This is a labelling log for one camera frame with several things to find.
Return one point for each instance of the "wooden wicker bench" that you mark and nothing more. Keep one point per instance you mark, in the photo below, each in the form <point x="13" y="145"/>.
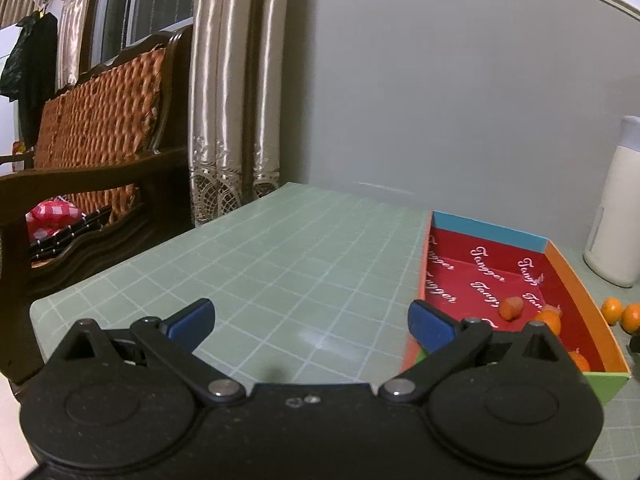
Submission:
<point x="100" y="110"/>

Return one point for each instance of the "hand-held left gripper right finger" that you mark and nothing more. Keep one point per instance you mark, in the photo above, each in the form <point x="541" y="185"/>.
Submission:
<point x="431" y="321"/>

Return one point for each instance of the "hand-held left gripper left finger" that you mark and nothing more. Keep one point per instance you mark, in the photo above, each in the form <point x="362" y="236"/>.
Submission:
<point x="192" y="317"/>

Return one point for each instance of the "large orange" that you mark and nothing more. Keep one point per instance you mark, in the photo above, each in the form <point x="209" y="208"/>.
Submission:
<point x="580" y="361"/>

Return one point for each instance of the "beige satin lace curtain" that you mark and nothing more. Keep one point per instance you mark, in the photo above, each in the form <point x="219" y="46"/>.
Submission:
<point x="230" y="85"/>
<point x="77" y="15"/>

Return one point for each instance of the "black striped cloth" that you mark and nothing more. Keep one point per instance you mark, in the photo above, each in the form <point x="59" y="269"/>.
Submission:
<point x="75" y="232"/>

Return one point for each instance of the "dark window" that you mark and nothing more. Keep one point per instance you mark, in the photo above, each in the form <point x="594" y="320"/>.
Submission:
<point x="150" y="0"/>

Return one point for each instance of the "pinkish carrot piece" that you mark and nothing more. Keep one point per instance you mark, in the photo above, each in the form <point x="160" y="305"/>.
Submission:
<point x="553" y="308"/>

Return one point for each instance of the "small orange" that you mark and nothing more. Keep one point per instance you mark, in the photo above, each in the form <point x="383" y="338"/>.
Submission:
<point x="631" y="318"/>
<point x="549" y="322"/>
<point x="611" y="307"/>

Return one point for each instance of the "small carrot piece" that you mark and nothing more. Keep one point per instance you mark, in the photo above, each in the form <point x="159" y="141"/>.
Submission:
<point x="511" y="308"/>

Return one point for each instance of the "dark hanging garment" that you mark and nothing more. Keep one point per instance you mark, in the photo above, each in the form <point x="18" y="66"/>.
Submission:
<point x="30" y="60"/>

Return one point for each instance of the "red checkered cloth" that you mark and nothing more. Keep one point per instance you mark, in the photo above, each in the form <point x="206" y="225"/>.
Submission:
<point x="50" y="215"/>

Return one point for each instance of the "green grid cutting mat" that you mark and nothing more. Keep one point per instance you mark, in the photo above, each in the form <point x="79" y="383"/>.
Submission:
<point x="300" y="260"/>

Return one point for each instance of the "white thermos jug grey lid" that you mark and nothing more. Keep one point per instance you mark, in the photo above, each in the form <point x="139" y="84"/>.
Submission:
<point x="617" y="210"/>

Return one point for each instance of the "colourful cardboard box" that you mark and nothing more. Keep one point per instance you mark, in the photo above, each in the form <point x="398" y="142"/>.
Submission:
<point x="480" y="270"/>

